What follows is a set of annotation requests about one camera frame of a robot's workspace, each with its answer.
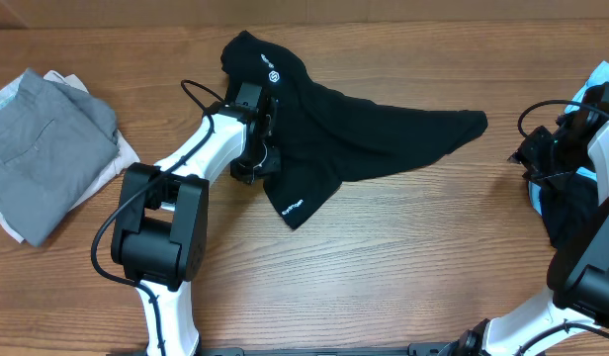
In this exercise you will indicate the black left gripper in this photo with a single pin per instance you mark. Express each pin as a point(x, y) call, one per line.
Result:
point(274, 161)

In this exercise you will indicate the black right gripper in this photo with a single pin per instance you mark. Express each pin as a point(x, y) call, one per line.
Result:
point(528, 155)

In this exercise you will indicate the black t-shirt with white logo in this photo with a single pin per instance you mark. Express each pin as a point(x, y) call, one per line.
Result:
point(327, 138)

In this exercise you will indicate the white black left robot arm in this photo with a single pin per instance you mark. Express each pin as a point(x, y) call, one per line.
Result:
point(161, 224)

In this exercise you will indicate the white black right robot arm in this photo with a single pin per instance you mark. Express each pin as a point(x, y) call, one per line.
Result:
point(576, 296)

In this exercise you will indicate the light blue garment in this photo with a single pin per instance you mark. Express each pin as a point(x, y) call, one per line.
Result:
point(599, 75)

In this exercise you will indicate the folded white garment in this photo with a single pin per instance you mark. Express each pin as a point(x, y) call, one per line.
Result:
point(107, 168)

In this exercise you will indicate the folded grey shirt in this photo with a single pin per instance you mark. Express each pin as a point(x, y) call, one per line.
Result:
point(42, 158)

